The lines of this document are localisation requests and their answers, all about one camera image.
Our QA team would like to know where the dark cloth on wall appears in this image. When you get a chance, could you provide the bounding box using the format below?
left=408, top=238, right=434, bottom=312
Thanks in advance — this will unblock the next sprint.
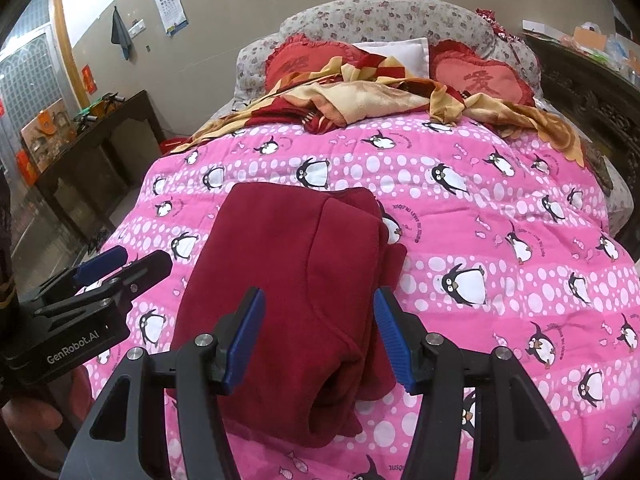
left=111, top=8, right=134, bottom=61

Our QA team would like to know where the dark carved wooden cabinet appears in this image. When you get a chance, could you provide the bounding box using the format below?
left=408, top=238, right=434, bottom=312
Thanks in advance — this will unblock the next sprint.
left=524, top=34, right=639, bottom=258

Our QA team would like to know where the red and yellow blanket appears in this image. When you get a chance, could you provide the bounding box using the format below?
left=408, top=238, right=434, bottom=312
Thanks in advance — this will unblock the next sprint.
left=171, top=54, right=585, bottom=166

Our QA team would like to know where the wall eye chart poster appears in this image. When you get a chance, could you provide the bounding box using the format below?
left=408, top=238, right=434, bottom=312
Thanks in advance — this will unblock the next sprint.
left=154, top=0, right=189, bottom=36

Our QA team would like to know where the red heart cushion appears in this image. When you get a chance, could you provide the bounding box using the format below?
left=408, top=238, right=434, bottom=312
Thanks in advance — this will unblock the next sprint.
left=430, top=39, right=535, bottom=106
left=265, top=34, right=367, bottom=91

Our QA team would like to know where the dark wooden desk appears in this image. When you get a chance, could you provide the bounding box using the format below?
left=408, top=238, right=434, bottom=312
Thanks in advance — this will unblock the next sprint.
left=35, top=90, right=166, bottom=246

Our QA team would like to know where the pink penguin quilt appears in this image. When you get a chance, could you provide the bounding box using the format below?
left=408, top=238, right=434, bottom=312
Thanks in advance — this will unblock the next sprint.
left=111, top=113, right=639, bottom=479

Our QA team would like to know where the left hand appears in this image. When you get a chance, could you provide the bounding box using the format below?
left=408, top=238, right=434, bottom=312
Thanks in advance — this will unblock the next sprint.
left=2, top=366, right=93, bottom=478

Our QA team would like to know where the red plastic bin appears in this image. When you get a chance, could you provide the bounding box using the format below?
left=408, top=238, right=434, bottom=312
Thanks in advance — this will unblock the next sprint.
left=160, top=136, right=191, bottom=156

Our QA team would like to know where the floral padded headboard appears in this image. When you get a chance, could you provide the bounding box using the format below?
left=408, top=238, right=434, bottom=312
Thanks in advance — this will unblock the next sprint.
left=213, top=0, right=542, bottom=118

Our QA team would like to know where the dark red fleece garment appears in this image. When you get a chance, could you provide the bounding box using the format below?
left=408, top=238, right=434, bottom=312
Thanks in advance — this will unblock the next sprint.
left=172, top=182, right=407, bottom=448

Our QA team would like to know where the white pillow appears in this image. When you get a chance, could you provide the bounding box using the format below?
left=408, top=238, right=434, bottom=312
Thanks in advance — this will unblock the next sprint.
left=354, top=37, right=430, bottom=78

